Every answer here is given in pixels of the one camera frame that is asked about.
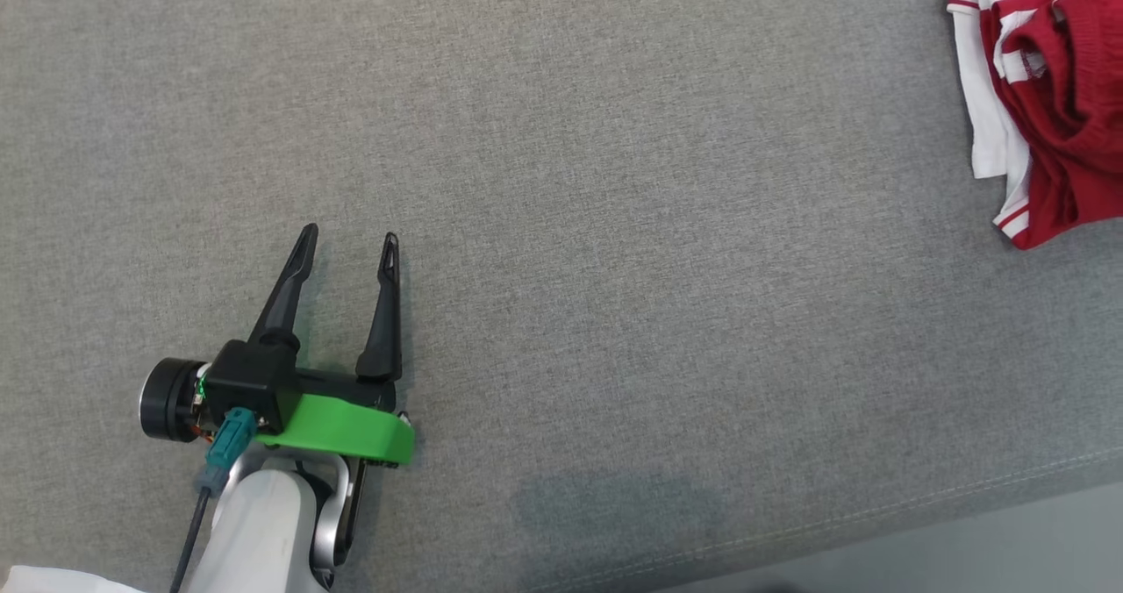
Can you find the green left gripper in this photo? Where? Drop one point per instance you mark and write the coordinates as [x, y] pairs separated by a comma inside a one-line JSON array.
[[351, 426]]

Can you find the red basketball jersey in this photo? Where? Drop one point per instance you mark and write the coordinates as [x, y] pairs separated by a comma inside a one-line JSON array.
[[987, 119]]

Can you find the red white-striped shorts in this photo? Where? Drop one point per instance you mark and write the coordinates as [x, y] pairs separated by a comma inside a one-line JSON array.
[[1079, 93]]

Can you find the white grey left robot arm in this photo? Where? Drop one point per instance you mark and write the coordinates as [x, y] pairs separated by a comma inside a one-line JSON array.
[[263, 523]]

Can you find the white robot torso shell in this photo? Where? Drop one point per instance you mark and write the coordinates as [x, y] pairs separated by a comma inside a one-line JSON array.
[[53, 582]]

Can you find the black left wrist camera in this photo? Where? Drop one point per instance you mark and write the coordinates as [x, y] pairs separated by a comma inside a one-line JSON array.
[[254, 382]]

